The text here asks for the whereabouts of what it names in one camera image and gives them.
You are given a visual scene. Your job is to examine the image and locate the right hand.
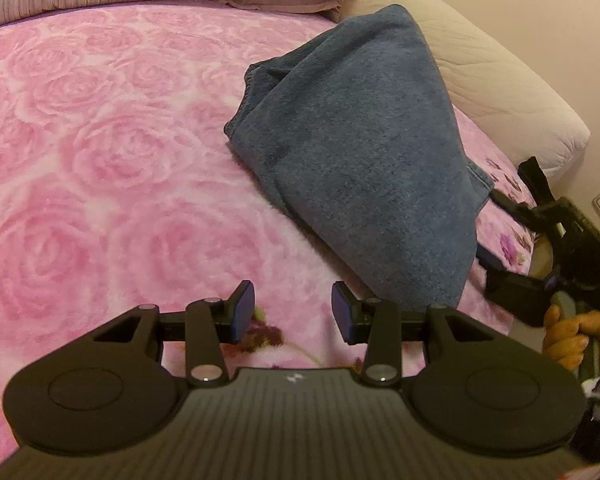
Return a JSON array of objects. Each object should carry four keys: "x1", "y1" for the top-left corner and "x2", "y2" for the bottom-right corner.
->
[{"x1": 542, "y1": 306, "x2": 600, "y2": 370}]

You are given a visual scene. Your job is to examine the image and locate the blue denim jeans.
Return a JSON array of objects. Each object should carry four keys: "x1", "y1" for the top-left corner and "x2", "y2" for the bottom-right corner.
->
[{"x1": 224, "y1": 4, "x2": 493, "y2": 311}]

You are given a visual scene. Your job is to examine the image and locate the pink rose pattern blanket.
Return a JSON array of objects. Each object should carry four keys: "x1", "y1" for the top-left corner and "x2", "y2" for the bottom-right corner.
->
[{"x1": 0, "y1": 0, "x2": 539, "y2": 476}]

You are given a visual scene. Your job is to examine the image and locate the cream mattress edge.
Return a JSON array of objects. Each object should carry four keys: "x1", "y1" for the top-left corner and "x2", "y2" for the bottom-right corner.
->
[{"x1": 337, "y1": 0, "x2": 591, "y2": 184}]

